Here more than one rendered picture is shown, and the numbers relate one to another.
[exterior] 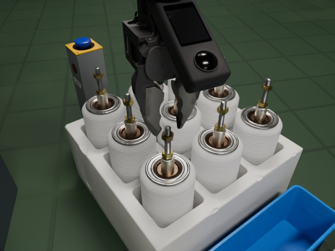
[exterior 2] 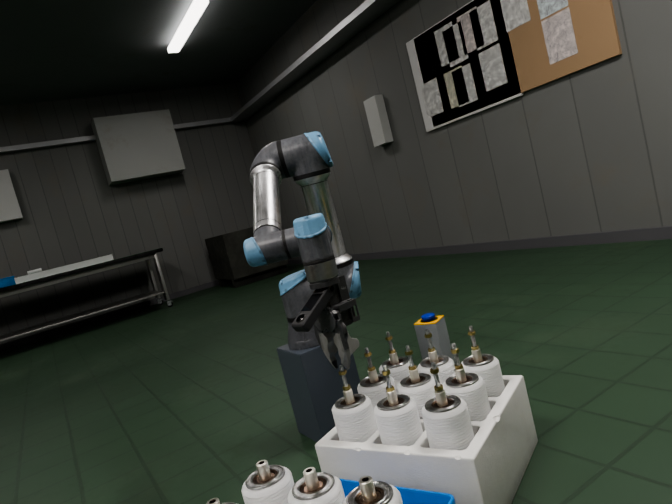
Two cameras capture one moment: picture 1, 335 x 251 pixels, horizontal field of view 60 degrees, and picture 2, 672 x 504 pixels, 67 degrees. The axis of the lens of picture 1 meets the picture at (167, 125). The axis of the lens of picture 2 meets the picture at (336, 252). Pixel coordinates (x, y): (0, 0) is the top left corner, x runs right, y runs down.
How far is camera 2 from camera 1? 112 cm
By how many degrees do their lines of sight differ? 73
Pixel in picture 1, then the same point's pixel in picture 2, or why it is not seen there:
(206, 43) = (308, 311)
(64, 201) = not seen: hidden behind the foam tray
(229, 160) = (379, 415)
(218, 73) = (298, 323)
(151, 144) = (372, 391)
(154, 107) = (325, 346)
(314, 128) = not seen: outside the picture
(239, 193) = (381, 451)
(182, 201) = (341, 425)
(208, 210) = (355, 446)
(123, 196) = not seen: hidden behind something
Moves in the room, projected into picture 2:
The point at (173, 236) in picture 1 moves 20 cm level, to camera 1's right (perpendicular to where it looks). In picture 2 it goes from (327, 444) to (358, 482)
